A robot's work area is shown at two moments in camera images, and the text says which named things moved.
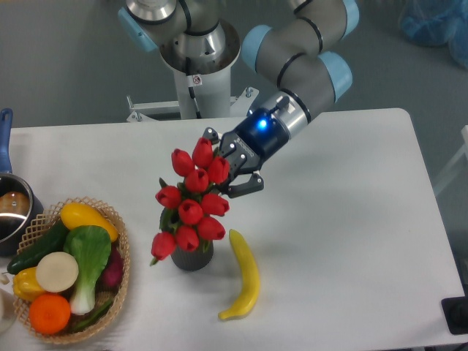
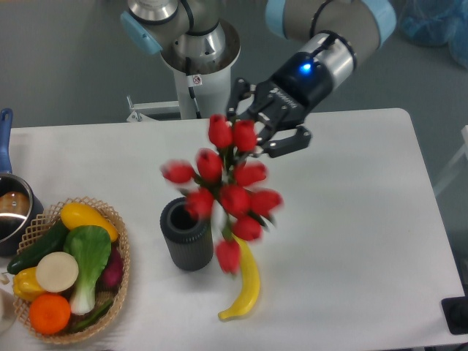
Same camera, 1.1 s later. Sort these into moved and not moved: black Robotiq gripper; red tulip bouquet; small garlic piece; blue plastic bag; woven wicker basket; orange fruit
Moved: black Robotiq gripper; red tulip bouquet
Not moved: orange fruit; small garlic piece; blue plastic bag; woven wicker basket
